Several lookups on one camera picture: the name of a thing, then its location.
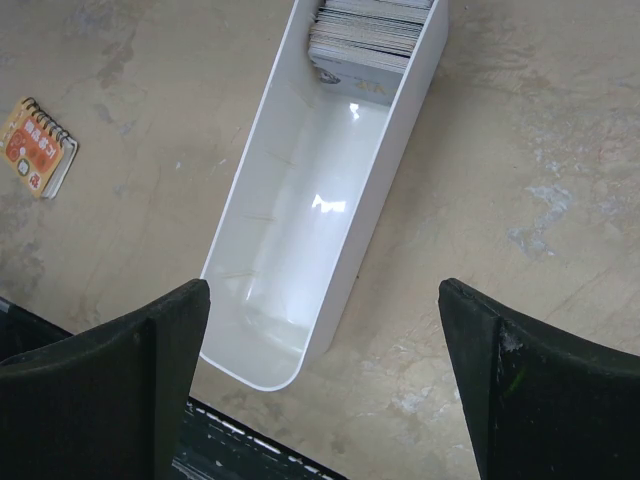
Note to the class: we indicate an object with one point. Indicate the orange spiral notepad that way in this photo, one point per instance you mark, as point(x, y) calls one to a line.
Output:
point(38, 149)

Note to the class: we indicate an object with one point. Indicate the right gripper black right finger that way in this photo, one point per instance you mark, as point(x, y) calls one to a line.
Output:
point(539, 402)

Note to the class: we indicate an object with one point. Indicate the stack of cards in tray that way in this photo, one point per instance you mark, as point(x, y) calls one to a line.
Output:
point(380, 34)

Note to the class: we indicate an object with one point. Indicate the white plastic card tray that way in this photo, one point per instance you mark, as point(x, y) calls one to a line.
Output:
point(308, 192)

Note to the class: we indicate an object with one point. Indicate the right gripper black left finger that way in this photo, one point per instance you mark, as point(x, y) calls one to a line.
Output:
point(107, 403)

